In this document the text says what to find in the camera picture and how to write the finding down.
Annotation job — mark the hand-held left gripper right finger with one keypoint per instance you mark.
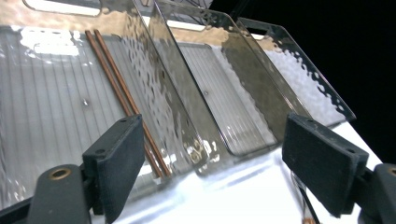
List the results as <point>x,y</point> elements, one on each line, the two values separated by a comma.
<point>320,161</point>

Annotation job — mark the brown wooden chopstick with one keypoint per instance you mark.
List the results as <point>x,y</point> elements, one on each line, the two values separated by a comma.
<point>106,70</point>
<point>116,70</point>

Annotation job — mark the white table cover sheet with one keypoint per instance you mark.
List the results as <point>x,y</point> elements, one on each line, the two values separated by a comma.
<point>233,193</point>

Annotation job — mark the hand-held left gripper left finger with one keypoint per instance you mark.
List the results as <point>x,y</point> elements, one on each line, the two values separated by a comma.
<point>121,161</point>

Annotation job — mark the clear grey plastic bin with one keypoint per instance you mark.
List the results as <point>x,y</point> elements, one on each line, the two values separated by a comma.
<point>218,93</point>
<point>56,93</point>

